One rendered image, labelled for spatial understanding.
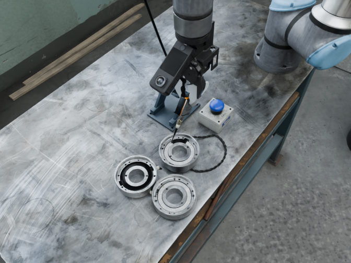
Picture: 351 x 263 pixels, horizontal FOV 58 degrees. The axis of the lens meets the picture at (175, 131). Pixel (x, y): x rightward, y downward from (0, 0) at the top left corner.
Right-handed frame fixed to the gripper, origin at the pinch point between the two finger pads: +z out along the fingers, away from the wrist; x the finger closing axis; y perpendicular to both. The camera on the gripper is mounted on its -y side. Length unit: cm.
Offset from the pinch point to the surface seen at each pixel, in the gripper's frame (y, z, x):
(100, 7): 89, 78, 159
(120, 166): -20.3, 10.1, 4.9
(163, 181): -16.7, 10.2, -6.2
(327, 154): 83, 93, -33
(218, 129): 5.0, 10.7, -7.1
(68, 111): -16.0, 13.1, 32.8
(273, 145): 52, 69, -11
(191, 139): -2.7, 10.1, -3.7
